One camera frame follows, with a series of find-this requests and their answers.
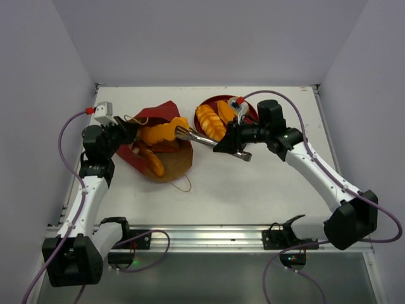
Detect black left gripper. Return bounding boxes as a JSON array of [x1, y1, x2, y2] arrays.
[[100, 116, 139, 159]]

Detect long twisted glazed bread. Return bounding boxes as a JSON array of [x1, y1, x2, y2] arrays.
[[196, 104, 226, 141]]

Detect long orange lumpy bread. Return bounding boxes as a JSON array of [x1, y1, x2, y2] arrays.
[[140, 117, 189, 146]]

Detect orange croissant bread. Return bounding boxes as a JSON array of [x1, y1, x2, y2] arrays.
[[137, 142, 165, 177]]

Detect metal tongs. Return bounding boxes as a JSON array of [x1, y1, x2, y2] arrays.
[[175, 126, 252, 162]]

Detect red paper bag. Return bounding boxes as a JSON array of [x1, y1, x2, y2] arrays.
[[116, 101, 194, 183]]

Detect fake sandwich slice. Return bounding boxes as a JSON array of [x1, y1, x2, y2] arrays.
[[149, 140, 180, 153]]

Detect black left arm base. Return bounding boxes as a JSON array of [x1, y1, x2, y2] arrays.
[[107, 229, 152, 270]]

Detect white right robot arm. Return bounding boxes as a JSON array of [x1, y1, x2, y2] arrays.
[[213, 98, 378, 250]]

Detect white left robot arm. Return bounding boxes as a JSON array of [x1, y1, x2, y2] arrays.
[[42, 118, 139, 287]]

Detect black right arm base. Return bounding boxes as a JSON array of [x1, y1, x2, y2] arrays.
[[261, 215, 319, 270]]

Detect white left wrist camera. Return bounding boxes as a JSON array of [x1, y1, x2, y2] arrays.
[[85, 101, 116, 125]]

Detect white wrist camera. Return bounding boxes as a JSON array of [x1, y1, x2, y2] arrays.
[[85, 101, 116, 125], [227, 96, 249, 120]]

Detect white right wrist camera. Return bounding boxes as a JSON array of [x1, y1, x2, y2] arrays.
[[227, 96, 249, 120]]

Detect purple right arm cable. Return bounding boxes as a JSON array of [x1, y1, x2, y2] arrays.
[[242, 90, 403, 304]]

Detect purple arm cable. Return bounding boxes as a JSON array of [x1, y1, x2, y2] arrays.
[[20, 109, 171, 304], [242, 90, 403, 304]]

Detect aluminium front rail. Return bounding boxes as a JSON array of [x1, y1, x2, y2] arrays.
[[40, 224, 371, 253]]

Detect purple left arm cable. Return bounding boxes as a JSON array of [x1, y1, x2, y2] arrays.
[[20, 109, 171, 304]]

